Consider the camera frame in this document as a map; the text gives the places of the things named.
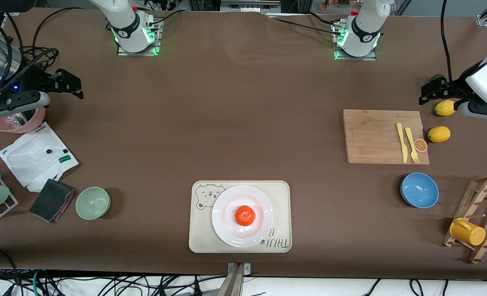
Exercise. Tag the blue bowl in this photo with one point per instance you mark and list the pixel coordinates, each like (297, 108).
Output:
(419, 190)

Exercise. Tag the white round plate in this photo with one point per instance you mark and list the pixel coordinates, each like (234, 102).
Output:
(227, 230)

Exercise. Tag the yellow plastic knife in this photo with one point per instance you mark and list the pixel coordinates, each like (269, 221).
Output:
(402, 144)

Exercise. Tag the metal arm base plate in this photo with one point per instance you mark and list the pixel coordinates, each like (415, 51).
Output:
(124, 52)
(371, 57)

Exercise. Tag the beige bear print tray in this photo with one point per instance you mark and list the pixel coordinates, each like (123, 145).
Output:
(202, 238)

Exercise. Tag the wooden cup rack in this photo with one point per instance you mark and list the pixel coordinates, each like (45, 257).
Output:
(484, 189)

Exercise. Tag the yellow lemon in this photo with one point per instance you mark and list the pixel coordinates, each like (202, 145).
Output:
(444, 109)
(439, 134)

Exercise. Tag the yellow mug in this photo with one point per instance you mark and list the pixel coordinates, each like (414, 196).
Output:
(467, 232)

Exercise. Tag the grey metal camera mount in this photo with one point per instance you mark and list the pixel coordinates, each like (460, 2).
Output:
(235, 283)

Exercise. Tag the white plastic bag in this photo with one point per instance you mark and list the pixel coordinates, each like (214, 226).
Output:
(31, 162)

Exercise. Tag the pink bowl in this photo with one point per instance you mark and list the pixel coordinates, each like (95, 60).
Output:
(38, 123)

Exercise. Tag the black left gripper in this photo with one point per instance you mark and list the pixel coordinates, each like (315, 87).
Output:
(448, 88)

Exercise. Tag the yellow plastic fork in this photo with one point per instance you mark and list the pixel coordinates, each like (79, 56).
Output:
(411, 142)

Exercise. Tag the wooden cutting board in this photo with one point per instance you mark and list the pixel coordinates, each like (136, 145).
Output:
(375, 135)

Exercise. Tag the dark grey folded cloth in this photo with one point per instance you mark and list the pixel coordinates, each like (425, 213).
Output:
(51, 200)

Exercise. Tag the orange mandarin fruit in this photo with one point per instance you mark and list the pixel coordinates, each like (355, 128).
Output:
(245, 215)

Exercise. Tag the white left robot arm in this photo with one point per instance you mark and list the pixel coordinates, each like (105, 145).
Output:
(362, 33)

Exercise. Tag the toy orange slice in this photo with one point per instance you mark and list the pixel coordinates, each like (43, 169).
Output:
(420, 145)

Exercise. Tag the grey metal box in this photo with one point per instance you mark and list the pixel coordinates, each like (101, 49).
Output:
(249, 5)

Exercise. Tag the pale green bowl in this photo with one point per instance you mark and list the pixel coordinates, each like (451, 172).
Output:
(93, 203)

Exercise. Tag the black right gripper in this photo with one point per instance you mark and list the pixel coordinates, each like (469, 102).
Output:
(42, 82)

